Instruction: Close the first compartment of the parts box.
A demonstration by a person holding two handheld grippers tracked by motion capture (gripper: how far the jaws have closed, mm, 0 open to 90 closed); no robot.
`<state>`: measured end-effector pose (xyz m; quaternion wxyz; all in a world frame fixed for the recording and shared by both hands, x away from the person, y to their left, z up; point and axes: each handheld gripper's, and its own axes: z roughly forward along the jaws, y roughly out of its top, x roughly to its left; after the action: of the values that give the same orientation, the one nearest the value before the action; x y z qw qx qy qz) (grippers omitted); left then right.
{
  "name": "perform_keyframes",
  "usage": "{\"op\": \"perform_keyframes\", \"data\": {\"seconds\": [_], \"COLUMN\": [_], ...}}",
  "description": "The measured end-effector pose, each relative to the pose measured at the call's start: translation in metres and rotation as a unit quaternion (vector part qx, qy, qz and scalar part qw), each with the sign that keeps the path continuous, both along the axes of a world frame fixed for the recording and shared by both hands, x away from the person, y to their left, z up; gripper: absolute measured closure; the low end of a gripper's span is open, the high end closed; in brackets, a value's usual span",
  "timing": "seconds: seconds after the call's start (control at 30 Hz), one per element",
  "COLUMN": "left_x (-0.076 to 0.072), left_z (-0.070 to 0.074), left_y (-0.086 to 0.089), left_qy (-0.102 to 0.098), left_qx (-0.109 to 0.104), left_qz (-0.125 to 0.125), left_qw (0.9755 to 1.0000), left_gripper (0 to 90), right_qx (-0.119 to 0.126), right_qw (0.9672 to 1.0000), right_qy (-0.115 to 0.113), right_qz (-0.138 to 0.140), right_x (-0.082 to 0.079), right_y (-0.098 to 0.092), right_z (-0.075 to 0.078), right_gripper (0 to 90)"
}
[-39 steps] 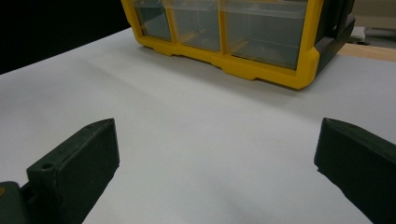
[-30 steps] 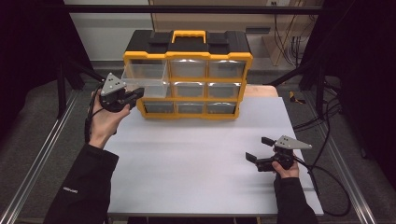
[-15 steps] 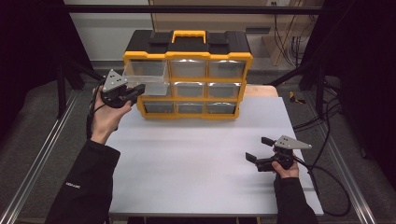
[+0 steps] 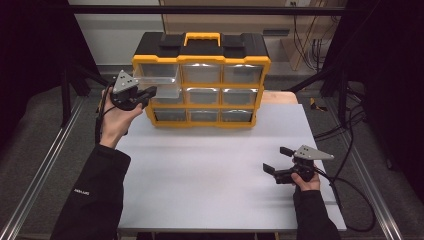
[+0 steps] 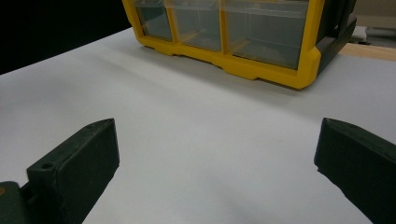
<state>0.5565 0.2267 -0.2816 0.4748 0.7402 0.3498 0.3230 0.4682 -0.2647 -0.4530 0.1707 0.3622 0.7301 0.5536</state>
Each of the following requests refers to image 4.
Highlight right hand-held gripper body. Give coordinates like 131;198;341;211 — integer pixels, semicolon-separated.
275;144;335;184

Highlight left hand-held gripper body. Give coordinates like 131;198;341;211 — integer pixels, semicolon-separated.
110;69;151;112

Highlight clear plastic drawer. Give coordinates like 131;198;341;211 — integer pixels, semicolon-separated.
133;63;183;100

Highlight yellow black drawer organizer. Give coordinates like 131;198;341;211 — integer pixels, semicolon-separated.
131;31;272;129

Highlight person's right hand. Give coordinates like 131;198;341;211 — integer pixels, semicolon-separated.
290;171;322;192

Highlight person's left hand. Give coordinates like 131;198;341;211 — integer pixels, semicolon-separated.
99;87;144;150

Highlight yellow black hazard tape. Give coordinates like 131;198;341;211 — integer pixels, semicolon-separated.
309;97;328;112

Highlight grid of clear drawers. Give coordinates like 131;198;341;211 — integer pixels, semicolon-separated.
151;62;265;123

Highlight black metal stand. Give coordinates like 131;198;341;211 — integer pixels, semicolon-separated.
286;63;352;125
59;63;125;128

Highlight dark curtain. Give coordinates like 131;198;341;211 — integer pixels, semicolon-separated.
0;0;98;151
333;0;424;201

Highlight right hand-held gripper black cable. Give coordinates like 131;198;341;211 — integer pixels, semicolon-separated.
314;166;377;233

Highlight hand-held gripper black cable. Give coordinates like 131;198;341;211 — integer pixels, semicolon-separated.
94;81;116;145
314;166;377;233

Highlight black floor cable bundle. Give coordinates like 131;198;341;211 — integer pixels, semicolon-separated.
313;84;368;179

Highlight left hand-held gripper black cable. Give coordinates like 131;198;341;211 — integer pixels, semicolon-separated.
94;81;116;145

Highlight black overhead frame bar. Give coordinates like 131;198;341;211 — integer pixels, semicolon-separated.
66;4;348;16

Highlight aluminium floor rail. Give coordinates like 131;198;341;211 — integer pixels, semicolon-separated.
324;99;405;240
0;99;85;240

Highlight black wall cables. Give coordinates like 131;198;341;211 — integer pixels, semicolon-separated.
291;1;338;72

